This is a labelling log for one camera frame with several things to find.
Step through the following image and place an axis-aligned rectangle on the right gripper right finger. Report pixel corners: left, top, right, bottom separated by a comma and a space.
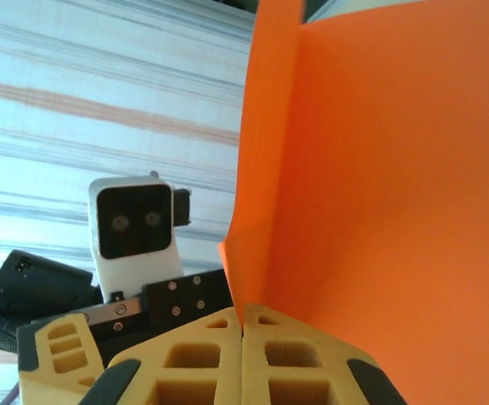
243, 303, 406, 405

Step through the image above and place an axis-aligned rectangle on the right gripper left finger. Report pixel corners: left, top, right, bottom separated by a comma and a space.
79, 306, 244, 405

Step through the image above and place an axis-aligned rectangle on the orange paper sheet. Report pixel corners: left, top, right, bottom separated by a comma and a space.
218, 0, 489, 405

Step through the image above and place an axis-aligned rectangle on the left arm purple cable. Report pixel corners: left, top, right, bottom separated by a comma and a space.
0, 379, 21, 405

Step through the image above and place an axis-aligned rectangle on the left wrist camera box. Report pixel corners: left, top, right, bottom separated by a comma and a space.
87, 170, 193, 304

